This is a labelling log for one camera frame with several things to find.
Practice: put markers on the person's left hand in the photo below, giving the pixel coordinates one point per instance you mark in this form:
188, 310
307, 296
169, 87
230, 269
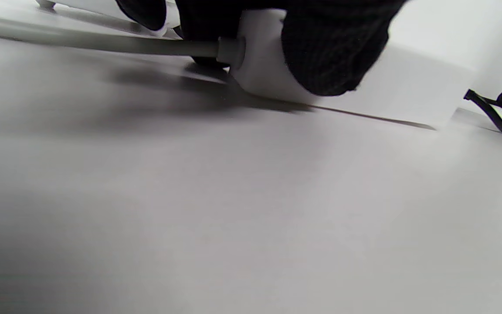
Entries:
334, 48

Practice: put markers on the white power strip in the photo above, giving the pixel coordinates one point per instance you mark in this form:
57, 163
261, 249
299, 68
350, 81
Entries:
412, 87

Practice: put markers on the white two-slot toaster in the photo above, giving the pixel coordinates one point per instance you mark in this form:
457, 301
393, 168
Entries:
89, 6

